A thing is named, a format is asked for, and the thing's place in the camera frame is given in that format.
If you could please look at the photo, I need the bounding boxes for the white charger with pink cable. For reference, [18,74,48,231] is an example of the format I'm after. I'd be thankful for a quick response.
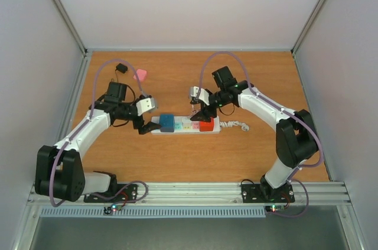
[181,106,198,125]

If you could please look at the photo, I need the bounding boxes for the blue cube socket adapter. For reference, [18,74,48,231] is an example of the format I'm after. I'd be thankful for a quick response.
[159,113,175,132]

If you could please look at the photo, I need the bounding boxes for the pink cube socket adapter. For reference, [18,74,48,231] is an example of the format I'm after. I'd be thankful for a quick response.
[133,69,148,82]

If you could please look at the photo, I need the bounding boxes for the black plug adapter with cable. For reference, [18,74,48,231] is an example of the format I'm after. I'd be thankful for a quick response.
[111,63,129,82]

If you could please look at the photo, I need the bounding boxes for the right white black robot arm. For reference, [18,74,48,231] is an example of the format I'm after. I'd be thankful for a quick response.
[189,66,324,201]

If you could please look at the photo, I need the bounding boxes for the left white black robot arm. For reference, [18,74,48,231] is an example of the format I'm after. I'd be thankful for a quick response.
[34,82,160,207]

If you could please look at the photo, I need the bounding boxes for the red cube socket adapter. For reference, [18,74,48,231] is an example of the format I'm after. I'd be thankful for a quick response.
[199,119,214,132]

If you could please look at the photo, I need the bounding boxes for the white power strip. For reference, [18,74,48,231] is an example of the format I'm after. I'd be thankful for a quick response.
[151,116,221,135]

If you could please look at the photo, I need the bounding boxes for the left small circuit board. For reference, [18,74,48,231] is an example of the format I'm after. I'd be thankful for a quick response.
[103,204,123,215]

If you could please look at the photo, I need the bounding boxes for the small circuit board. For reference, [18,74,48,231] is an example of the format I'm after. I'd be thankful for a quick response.
[265,204,286,213]
[103,204,123,215]

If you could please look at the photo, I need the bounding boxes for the right small circuit board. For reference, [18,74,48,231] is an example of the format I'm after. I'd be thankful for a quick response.
[265,204,286,213]

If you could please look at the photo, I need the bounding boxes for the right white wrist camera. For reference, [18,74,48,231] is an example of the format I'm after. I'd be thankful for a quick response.
[189,86,210,106]

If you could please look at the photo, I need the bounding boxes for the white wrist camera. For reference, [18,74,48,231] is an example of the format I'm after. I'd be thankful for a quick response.
[135,95,158,116]
[189,86,210,106]

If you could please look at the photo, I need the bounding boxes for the white coiled power cord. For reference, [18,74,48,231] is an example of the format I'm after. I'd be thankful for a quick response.
[220,120,251,132]

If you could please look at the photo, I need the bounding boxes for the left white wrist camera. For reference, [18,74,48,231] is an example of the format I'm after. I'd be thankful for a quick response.
[135,95,158,116]

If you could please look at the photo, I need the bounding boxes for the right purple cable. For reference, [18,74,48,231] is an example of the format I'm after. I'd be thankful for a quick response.
[199,51,325,218]

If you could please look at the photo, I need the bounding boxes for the purple cable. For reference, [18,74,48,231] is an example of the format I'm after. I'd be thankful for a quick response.
[199,51,325,218]
[48,59,152,208]

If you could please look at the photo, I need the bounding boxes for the aluminium front rail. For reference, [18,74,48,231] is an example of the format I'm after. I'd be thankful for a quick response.
[27,181,352,206]

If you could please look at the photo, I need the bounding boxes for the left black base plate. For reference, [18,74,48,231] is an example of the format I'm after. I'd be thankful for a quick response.
[83,184,138,203]

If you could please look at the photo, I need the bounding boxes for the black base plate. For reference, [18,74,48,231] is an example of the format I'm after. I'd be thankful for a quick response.
[83,184,138,203]
[240,182,295,204]

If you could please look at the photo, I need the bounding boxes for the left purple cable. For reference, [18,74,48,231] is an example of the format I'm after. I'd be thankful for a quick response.
[48,59,152,208]

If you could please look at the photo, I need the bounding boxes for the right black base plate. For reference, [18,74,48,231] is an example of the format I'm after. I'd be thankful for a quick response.
[240,182,295,204]

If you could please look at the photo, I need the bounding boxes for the grey slotted cable duct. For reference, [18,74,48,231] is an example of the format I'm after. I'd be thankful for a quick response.
[40,206,266,219]

